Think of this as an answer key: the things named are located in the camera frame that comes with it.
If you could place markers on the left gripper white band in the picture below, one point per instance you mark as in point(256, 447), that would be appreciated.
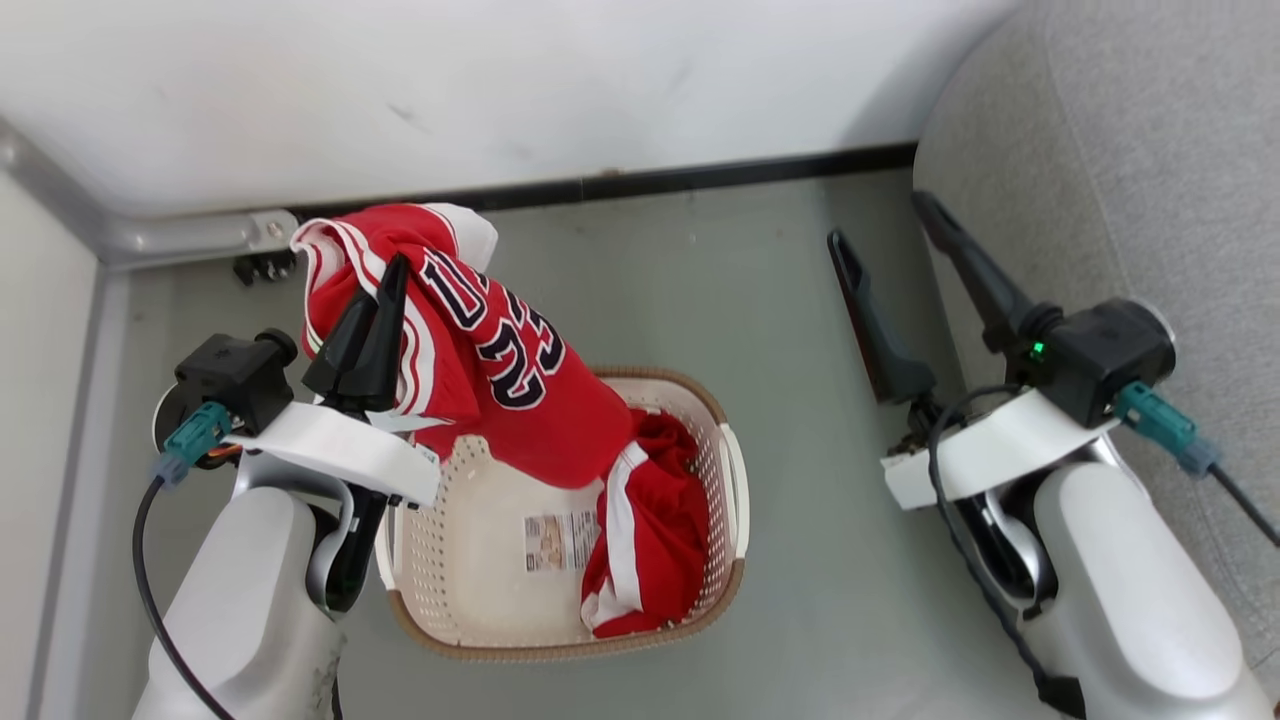
point(340, 445)

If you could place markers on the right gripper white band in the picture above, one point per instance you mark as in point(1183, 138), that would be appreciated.
point(1000, 445)

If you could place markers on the red basketball jersey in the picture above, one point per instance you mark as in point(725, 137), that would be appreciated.
point(500, 390)

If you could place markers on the red basketball shorts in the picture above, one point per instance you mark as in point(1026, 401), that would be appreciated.
point(655, 520)

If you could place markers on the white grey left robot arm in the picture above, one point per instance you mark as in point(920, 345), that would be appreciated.
point(245, 600)

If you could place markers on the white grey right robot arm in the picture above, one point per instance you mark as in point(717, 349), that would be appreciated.
point(1130, 590)

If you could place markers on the cream perforated laundry basket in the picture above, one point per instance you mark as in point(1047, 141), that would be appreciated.
point(470, 560)

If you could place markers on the black baseboard strip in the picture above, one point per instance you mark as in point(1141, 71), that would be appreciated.
point(700, 178)

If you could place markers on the grey fabric sofa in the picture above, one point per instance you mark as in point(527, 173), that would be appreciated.
point(1150, 170)

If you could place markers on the paper label sticker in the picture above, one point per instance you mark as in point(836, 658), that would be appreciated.
point(560, 540)

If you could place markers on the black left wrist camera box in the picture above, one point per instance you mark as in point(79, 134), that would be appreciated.
point(235, 380)

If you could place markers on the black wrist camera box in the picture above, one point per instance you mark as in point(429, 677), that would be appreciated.
point(1100, 355)
point(235, 380)

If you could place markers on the black door hinge bracket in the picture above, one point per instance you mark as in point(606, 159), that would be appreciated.
point(265, 266)

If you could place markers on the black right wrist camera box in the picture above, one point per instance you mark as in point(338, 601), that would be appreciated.
point(1100, 355)

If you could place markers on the teal left camera connector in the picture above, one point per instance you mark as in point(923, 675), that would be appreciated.
point(190, 440)

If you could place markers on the teal camera connector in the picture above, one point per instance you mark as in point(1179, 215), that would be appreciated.
point(190, 440)
point(1160, 420)

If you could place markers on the teal right camera connector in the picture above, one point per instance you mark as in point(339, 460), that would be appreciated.
point(1160, 420)

